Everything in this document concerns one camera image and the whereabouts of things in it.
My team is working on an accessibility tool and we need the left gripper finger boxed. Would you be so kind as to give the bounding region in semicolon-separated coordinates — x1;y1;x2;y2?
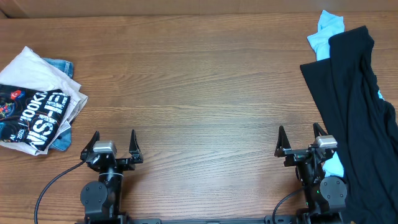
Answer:
80;131;100;161
129;129;144;164

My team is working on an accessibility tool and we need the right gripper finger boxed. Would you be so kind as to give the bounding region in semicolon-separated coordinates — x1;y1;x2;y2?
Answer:
313;123;328;138
274;126;292;157

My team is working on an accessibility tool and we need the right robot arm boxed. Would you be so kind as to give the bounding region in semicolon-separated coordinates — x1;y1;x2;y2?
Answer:
271;123;348;224

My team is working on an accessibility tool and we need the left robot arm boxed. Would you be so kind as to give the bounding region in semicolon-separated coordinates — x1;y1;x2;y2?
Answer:
80;130;144;223

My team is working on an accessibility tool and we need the black printed folded t-shirt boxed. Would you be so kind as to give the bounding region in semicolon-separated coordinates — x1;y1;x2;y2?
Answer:
1;85;70;151

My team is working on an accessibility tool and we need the folded white garment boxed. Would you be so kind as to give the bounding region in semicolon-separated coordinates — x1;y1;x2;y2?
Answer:
1;47;88;156

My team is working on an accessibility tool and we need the light blue t-shirt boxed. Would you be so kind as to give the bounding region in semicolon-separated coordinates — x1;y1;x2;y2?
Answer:
307;9;385;179

